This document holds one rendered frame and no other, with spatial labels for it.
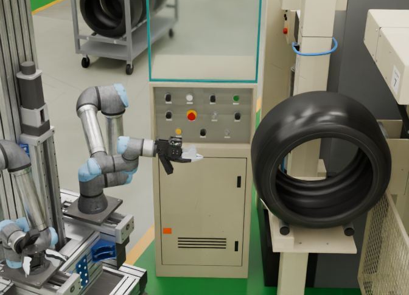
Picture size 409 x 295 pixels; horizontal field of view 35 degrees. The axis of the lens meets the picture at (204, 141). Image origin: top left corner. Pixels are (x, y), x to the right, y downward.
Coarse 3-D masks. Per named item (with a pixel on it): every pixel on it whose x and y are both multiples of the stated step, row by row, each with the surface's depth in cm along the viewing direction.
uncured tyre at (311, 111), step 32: (320, 96) 267; (288, 128) 256; (320, 128) 253; (352, 128) 254; (256, 160) 266; (352, 160) 295; (384, 160) 261; (288, 192) 298; (320, 192) 300; (352, 192) 293; (384, 192) 272; (320, 224) 276
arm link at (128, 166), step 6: (114, 156) 276; (120, 156) 276; (138, 156) 276; (114, 162) 274; (120, 162) 275; (126, 162) 276; (132, 162) 275; (138, 162) 280; (120, 168) 276; (126, 168) 277; (132, 168) 279; (132, 174) 282
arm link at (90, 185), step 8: (80, 168) 316; (80, 176) 314; (88, 176) 312; (96, 176) 314; (104, 176) 316; (80, 184) 316; (88, 184) 314; (96, 184) 315; (104, 184) 317; (80, 192) 319; (88, 192) 316; (96, 192) 318
